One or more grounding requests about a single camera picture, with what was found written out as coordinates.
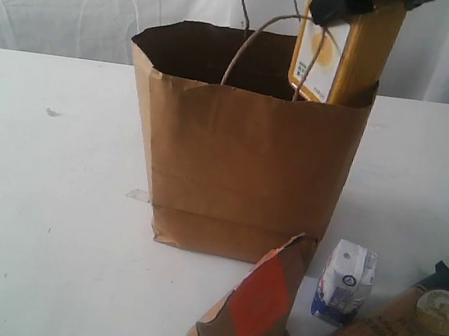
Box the small white blue carton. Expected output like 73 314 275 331
311 239 378 326

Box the brown paper shopping bag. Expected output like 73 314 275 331
132 21 373 263

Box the yellow grain bottle white cap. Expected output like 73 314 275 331
287 0 406 108

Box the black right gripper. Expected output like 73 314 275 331
309 0 436 26

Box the clear tape scrap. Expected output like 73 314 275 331
126 189 150 204

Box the brown pouch orange label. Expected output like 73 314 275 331
186 233 318 336

